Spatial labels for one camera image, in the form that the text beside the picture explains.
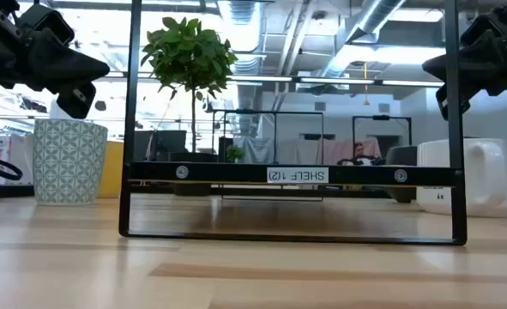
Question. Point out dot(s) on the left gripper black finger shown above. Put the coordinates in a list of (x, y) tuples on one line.
[(70, 62), (100, 77)]

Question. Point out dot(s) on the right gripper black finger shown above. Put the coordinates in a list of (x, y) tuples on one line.
[(425, 68), (476, 64)]

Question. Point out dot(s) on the white green patterned mug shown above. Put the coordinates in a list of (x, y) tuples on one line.
[(68, 163)]

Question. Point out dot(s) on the yellow mug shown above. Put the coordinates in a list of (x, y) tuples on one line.
[(112, 171)]

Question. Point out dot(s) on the plain white mug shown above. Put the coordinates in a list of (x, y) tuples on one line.
[(489, 180)]

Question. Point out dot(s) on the yellow hanging pendant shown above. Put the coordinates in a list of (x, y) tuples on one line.
[(366, 101)]

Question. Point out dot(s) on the green plant in black pot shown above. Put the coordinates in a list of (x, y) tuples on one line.
[(188, 56)]

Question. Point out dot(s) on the black background monitor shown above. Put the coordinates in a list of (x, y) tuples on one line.
[(167, 143)]

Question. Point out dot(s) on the light grey cloth cover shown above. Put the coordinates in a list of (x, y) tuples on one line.
[(21, 159)]

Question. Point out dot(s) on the person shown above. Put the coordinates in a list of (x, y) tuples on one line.
[(358, 151)]

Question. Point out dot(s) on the pink draped cloth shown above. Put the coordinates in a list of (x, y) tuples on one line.
[(336, 152)]

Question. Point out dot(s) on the small green background plant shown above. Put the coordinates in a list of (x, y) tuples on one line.
[(235, 153)]

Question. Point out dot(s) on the white shelf label sticker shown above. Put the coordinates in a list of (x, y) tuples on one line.
[(297, 175)]

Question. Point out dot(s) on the grey blue draped cloth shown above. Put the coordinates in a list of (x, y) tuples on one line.
[(255, 150)]

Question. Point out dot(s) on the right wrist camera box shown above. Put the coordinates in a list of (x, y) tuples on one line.
[(480, 30)]

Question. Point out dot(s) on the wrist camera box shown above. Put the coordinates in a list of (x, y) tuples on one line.
[(47, 23), (480, 30)]

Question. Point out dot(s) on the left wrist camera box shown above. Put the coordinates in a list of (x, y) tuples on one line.
[(47, 23)]

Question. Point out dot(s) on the black background workcell frame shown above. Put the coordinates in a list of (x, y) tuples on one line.
[(382, 117)]

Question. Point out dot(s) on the black aluminium table frame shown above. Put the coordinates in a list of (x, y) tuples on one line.
[(17, 191)]

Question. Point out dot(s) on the black frame clear shelf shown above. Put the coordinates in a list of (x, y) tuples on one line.
[(236, 173)]

